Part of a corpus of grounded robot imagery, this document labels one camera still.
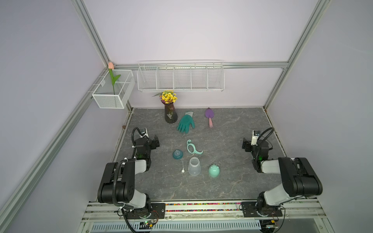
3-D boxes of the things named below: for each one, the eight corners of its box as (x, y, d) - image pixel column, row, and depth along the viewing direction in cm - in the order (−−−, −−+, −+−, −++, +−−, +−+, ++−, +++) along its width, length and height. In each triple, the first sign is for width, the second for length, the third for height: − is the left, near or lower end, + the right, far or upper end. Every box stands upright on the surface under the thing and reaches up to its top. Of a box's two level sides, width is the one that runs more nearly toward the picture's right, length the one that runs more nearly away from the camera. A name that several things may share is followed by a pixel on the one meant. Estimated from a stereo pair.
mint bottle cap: (209, 177, 87) (210, 175, 83) (208, 167, 91) (209, 164, 87) (219, 177, 87) (220, 174, 83) (218, 167, 91) (219, 164, 87)
